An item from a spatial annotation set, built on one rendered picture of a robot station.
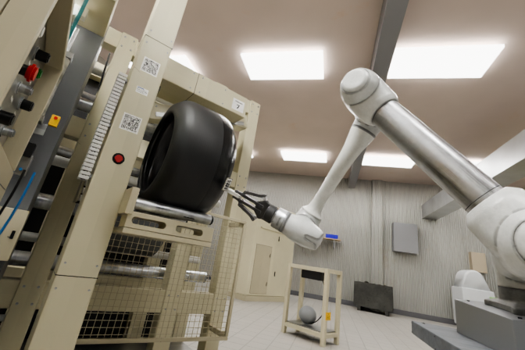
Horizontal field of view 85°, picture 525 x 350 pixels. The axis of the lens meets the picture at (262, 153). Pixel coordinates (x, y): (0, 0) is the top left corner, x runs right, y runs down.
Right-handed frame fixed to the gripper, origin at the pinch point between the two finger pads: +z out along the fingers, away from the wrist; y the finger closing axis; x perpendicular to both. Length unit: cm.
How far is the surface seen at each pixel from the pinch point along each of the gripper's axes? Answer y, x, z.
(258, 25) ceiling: -151, 237, 141
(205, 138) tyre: -16.7, -10.4, 18.4
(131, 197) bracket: 12.3, -29.5, 25.6
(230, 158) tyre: -12.8, -1.6, 7.9
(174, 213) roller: 15.8, -14.2, 14.8
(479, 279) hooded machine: 72, 705, -440
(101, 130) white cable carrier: -2, -26, 53
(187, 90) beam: -32, 31, 64
